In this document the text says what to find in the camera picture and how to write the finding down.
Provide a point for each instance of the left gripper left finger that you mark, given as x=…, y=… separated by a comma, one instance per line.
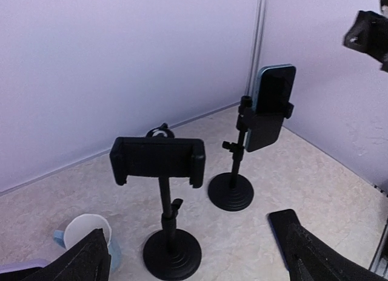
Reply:
x=89, y=259

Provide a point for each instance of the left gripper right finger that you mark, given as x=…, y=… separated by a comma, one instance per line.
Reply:
x=311, y=259

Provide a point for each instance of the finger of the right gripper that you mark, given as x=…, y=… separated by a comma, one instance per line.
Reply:
x=369, y=35

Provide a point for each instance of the short black clamp stand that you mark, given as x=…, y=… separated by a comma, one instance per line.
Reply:
x=231, y=191

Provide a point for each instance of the black phone white case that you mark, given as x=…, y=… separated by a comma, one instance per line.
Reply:
x=21, y=270

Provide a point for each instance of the tall black clamp stand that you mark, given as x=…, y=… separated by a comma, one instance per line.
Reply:
x=170, y=253

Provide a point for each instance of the light blue mug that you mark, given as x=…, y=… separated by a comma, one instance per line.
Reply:
x=82, y=225

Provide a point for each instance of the right aluminium frame post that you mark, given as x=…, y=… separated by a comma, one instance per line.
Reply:
x=256, y=46

